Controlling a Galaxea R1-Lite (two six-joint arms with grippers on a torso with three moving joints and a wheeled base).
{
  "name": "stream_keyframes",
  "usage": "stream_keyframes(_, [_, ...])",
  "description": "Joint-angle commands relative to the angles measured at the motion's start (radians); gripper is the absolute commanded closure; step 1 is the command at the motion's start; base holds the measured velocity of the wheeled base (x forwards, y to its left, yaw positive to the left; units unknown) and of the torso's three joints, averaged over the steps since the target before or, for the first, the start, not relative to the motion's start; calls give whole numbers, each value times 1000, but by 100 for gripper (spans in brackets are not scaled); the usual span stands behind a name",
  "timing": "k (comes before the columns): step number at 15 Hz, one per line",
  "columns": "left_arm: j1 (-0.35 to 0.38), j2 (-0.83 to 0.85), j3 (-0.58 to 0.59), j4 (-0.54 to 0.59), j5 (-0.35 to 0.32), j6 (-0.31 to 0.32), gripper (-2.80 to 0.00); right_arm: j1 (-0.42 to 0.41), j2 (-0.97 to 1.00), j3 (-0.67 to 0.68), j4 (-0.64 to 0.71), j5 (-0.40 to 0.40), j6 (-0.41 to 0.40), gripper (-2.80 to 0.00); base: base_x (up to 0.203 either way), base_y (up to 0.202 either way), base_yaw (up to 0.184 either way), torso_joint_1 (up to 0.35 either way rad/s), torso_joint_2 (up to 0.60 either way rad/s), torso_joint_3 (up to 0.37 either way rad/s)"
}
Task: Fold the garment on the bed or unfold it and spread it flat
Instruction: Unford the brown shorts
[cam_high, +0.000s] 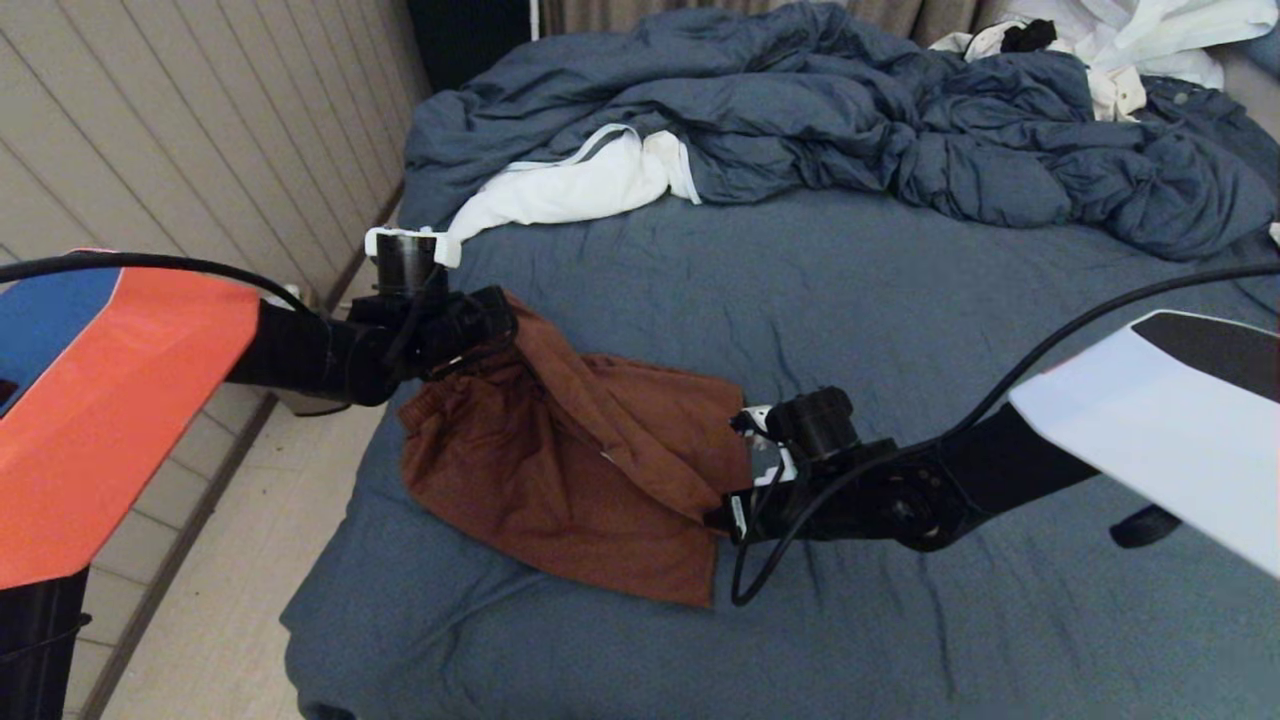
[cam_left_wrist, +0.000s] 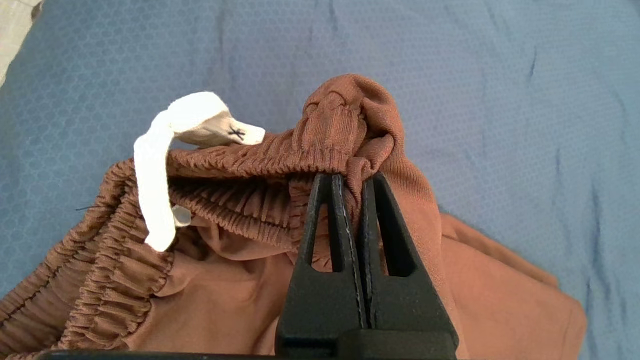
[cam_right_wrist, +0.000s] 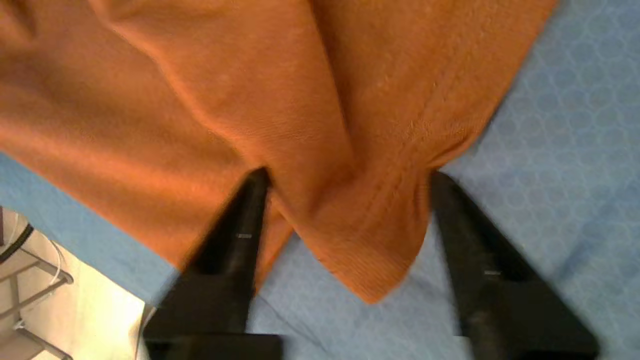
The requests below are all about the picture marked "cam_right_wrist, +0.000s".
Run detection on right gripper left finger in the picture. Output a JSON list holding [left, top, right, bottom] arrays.
[[144, 167, 271, 337]]

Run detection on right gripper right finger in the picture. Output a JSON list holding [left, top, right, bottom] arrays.
[[430, 170, 601, 360]]

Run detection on brown drawstring shorts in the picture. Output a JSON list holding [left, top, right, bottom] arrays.
[[0, 0, 558, 305]]

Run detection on blue bed sheet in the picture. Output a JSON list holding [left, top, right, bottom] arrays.
[[0, 0, 640, 360]]

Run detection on grey metal frame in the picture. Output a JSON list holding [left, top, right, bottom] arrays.
[[0, 245, 76, 360]]

